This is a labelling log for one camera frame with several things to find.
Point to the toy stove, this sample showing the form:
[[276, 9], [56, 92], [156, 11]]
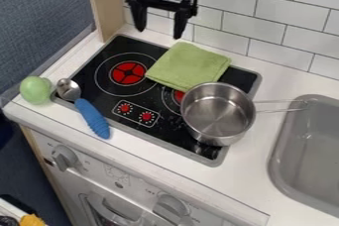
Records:
[[150, 101]]

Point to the silver pot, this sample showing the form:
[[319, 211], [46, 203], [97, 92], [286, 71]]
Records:
[[217, 112]]

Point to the green toy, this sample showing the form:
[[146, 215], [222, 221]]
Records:
[[35, 89]]

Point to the green cloth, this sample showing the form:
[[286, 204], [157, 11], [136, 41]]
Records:
[[187, 65]]

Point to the toy sink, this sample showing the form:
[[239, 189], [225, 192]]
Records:
[[306, 155]]

